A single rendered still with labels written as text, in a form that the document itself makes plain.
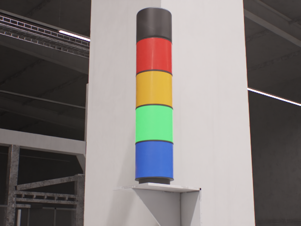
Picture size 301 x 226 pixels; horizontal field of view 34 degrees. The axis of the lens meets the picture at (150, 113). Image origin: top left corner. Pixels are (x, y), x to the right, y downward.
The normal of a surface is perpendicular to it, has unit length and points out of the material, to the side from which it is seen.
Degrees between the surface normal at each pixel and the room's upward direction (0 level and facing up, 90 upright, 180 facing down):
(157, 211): 90
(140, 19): 90
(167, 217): 90
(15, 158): 90
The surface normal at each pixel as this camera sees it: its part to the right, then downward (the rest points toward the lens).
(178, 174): 0.64, -0.20
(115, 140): -0.77, -0.17
